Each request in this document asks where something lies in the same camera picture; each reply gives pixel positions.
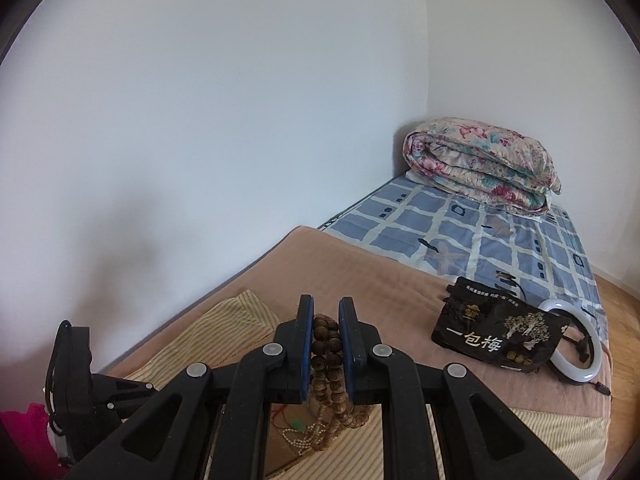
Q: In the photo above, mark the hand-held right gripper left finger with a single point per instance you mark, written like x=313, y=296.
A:
x=306, y=360

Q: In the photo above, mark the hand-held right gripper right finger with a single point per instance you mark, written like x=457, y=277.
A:
x=346, y=360

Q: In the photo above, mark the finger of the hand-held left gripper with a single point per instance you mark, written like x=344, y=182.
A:
x=72, y=370

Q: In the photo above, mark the magenta cloth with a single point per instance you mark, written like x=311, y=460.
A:
x=25, y=440

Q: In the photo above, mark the yellow striped cloth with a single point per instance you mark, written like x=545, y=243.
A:
x=240, y=320

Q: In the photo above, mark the pink-brown blanket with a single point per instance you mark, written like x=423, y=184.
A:
x=375, y=280

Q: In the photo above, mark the black printed bag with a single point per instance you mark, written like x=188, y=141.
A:
x=480, y=330

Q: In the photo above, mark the blue checked bed sheet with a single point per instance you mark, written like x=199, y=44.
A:
x=450, y=230

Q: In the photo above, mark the folded floral quilt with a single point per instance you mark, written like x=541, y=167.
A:
x=480, y=160

